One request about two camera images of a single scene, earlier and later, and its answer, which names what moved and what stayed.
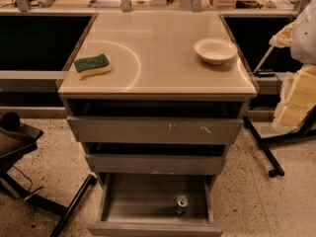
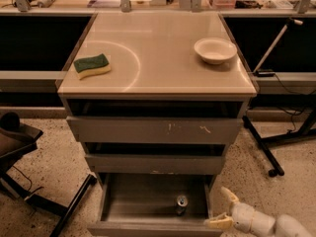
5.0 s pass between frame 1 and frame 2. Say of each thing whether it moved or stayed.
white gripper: moved
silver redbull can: stayed
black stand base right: stayed
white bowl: stayed
